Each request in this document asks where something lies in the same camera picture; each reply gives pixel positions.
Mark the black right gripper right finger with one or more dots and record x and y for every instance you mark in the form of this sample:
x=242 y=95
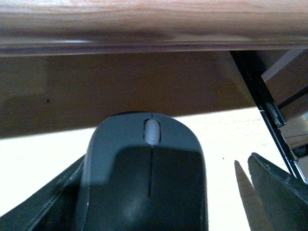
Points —
x=284 y=197

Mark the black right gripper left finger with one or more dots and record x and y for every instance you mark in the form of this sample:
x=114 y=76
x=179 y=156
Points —
x=51 y=208

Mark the grey computer mouse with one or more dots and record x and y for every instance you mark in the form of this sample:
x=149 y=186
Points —
x=142 y=172

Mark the wooden desk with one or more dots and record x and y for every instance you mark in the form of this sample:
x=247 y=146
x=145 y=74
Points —
x=68 y=64

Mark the black metal rail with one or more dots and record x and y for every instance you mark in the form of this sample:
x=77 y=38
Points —
x=251 y=68

